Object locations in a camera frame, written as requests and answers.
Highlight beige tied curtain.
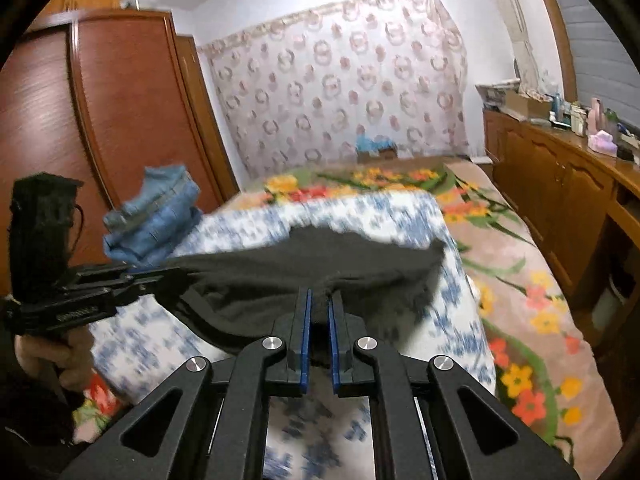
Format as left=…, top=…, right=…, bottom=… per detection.
left=480, top=0, right=545, bottom=97

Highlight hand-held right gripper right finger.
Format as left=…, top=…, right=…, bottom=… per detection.
left=327, top=290, right=581, bottom=480

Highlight circle patterned curtain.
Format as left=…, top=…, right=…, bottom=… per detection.
left=196, top=0, right=471, bottom=181

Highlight grey window blind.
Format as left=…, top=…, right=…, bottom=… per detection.
left=540, top=0, right=640, bottom=128

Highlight faded teal folded jeans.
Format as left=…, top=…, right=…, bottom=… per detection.
left=140, top=162, right=190, bottom=197

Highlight grey basket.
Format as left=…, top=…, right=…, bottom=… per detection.
left=475, top=77, right=522, bottom=109

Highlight black pants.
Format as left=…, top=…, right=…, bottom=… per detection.
left=165, top=225, right=449, bottom=357

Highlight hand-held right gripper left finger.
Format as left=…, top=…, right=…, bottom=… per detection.
left=57, top=287, right=314, bottom=480

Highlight blue cloth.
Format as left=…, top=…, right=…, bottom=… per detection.
left=356, top=130, right=396, bottom=154

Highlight person's left hand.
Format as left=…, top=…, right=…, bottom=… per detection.
left=14, top=329, right=97, bottom=395

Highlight pink tissue box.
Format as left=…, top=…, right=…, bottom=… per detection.
left=587, top=130, right=622, bottom=154

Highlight blue floral bed sheet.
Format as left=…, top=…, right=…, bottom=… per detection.
left=87, top=194, right=497, bottom=480

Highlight flowered plush blanket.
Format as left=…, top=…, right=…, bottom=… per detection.
left=70, top=162, right=623, bottom=463

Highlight blue folded jeans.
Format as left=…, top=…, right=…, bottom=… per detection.
left=102, top=180, right=204, bottom=267

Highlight white bottle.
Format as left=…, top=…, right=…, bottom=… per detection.
left=570, top=102, right=589, bottom=136

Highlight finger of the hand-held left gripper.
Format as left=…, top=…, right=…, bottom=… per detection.
left=127, top=263, right=193, bottom=286
left=116, top=279, right=201, bottom=314

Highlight pink bottle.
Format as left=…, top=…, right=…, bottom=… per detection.
left=587, top=97, right=606, bottom=134

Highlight brown cardboard box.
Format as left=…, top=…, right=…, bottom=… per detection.
left=505, top=91, right=551, bottom=121

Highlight wooden side cabinet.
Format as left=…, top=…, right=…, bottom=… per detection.
left=482, top=107, right=640, bottom=361

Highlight wooden slatted wardrobe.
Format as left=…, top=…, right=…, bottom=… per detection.
left=0, top=7, right=241, bottom=361

